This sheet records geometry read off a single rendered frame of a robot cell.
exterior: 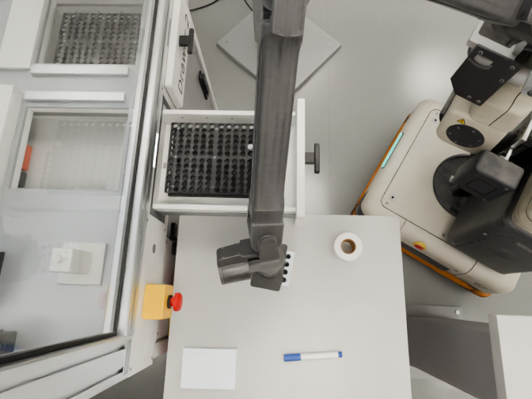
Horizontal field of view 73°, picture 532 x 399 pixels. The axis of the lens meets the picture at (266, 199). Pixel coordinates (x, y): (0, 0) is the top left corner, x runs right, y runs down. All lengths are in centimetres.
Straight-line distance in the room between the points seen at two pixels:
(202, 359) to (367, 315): 41
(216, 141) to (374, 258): 49
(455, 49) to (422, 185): 98
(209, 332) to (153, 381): 88
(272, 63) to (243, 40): 160
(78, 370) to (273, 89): 48
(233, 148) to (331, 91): 121
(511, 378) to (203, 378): 72
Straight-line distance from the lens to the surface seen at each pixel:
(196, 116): 94
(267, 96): 54
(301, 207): 79
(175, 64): 99
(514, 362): 111
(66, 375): 60
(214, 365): 94
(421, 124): 170
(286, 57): 53
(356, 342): 96
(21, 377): 51
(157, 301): 82
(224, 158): 86
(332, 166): 183
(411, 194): 157
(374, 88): 207
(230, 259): 68
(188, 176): 86
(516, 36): 71
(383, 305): 97
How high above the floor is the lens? 170
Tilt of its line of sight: 75 degrees down
